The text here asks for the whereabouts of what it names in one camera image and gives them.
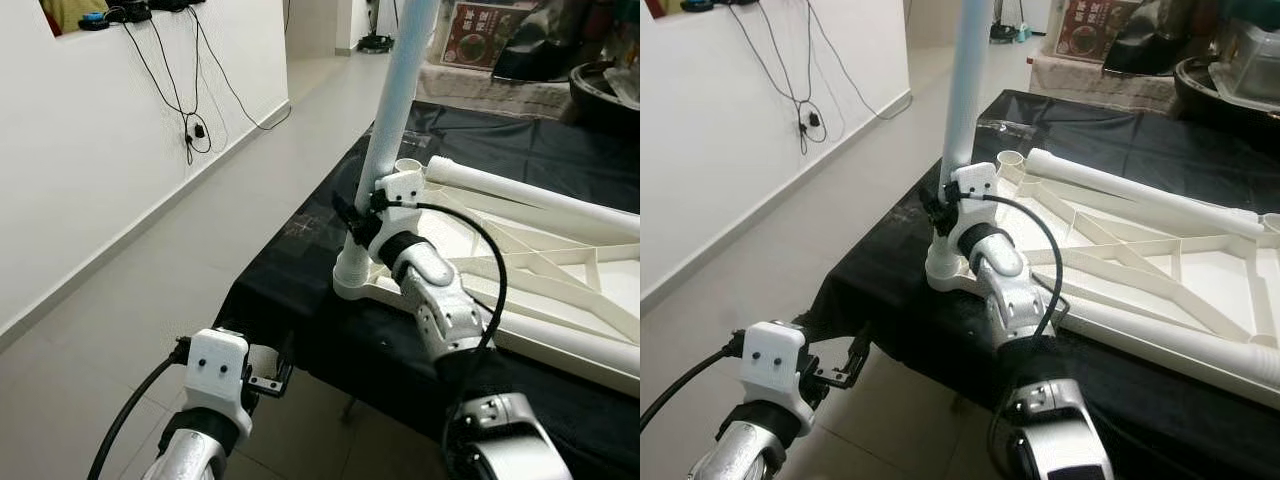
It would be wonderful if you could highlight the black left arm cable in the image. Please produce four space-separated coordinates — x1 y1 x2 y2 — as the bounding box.
88 340 191 480
640 335 749 431

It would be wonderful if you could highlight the black table cloth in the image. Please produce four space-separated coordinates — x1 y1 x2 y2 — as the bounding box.
800 88 1280 480
228 100 641 480

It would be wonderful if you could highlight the red printed box orange lid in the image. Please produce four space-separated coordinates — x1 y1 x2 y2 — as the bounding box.
438 0 536 71
1052 0 1141 63

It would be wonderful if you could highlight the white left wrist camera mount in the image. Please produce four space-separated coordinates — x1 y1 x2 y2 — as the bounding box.
183 328 253 416
740 320 816 409

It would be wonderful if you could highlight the translucent plastic container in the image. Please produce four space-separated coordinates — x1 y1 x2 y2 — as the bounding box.
1212 15 1280 96

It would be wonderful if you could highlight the black bag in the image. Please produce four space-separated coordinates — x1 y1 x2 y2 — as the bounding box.
1105 0 1216 76
490 0 601 83

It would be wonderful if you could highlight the white plastic children table top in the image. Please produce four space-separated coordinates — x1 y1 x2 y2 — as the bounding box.
332 155 641 396
925 148 1280 411

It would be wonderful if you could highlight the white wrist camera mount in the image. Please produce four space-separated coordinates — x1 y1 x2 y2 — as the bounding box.
372 172 433 241
183 328 253 416
945 163 1001 233
740 320 816 409

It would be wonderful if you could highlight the beige quilted cover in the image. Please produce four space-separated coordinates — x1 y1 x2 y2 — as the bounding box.
418 60 591 119
1030 50 1186 111

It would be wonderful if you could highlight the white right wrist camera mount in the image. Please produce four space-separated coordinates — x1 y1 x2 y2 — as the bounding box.
372 172 433 241
945 163 1001 233

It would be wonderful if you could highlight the looped black wall cable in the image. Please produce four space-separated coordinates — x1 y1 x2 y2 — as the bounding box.
735 10 826 156
118 15 213 168

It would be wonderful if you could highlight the long black wall cable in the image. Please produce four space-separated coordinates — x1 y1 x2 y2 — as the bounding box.
188 8 294 131
810 10 913 126

